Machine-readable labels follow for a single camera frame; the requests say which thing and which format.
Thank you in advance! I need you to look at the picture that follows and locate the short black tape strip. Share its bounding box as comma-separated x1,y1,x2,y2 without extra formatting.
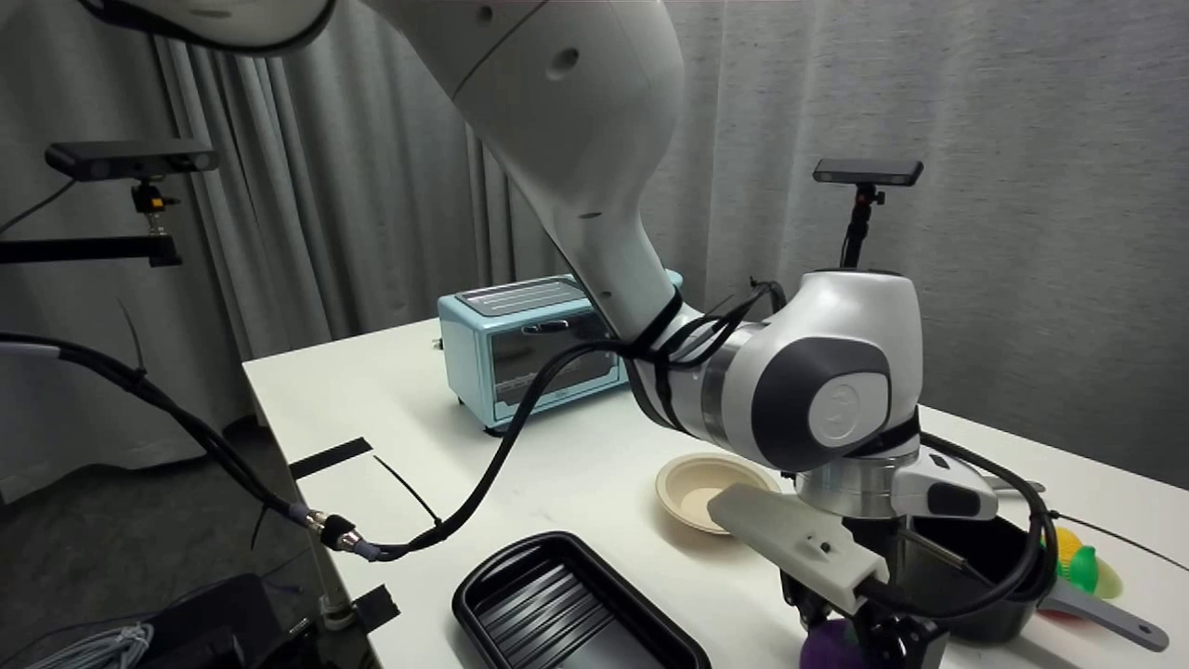
286,435,375,485

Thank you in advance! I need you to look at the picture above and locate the yellow green toy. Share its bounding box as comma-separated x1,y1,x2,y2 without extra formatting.
1051,523,1128,602

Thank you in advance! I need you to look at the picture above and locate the white bowl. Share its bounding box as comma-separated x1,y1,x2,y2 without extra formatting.
650,450,795,542

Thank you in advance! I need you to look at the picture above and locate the grey curtain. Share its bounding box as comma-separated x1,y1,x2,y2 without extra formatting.
0,0,1189,496

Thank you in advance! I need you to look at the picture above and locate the light blue toaster oven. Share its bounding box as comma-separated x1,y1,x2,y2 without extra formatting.
434,267,686,439

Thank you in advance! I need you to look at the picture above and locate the long black tape strip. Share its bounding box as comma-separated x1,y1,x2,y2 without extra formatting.
348,583,401,637

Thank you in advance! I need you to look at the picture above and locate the black box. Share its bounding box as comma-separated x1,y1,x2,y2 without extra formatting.
121,573,291,669

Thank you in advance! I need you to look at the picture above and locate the black plastic tray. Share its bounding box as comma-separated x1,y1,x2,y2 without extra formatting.
448,527,716,669

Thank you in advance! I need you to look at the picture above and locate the grey utensil handle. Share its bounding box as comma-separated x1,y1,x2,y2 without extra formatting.
1040,580,1175,656

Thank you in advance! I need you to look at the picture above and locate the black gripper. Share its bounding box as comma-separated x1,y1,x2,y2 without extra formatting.
779,516,950,669

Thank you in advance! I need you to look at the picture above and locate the black camera on stand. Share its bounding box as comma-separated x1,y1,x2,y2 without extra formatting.
811,156,929,275

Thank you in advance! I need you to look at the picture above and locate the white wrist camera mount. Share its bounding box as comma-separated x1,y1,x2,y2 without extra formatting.
711,480,890,616

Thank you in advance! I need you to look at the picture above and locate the thick black cable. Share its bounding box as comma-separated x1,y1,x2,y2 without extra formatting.
0,286,775,569

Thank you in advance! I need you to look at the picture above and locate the black camera on clamp arm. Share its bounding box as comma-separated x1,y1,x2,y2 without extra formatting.
0,139,221,273

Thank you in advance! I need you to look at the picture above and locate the purple plush toy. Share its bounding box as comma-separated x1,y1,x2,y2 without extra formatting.
795,616,870,669

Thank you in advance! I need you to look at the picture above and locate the clear plastic bag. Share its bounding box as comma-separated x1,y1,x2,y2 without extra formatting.
13,616,159,669

